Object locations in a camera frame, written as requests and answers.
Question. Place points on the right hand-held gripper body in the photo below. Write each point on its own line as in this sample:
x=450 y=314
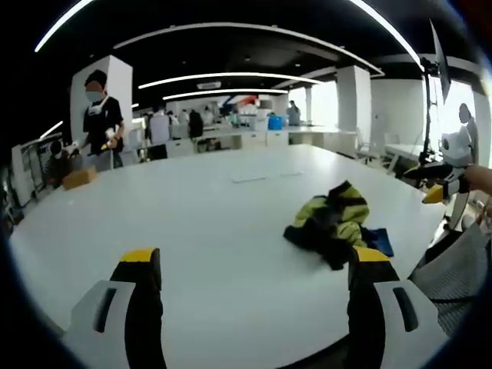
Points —
x=456 y=150

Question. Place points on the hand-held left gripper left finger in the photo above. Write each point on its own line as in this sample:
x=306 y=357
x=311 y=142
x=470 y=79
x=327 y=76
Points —
x=115 y=307

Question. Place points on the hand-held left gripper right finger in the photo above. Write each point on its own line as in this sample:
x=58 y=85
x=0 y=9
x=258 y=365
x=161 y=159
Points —
x=380 y=307

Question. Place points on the blue cloth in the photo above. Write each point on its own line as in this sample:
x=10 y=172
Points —
x=380 y=240

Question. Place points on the yellow black striped garment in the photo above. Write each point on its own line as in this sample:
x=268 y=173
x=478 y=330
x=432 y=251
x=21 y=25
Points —
x=334 y=225

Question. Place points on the person's right hand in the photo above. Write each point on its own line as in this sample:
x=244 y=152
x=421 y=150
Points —
x=479 y=177

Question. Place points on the black light stand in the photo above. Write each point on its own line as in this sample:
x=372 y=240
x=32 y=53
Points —
x=429 y=107

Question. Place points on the white chair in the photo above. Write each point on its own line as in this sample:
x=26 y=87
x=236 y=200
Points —
x=365 y=145

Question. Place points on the grey mesh chair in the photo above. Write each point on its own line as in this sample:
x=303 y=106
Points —
x=457 y=269

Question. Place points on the cardboard box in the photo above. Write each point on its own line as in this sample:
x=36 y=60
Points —
x=80 y=177

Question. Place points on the blue bin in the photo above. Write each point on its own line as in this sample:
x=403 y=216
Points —
x=275 y=123

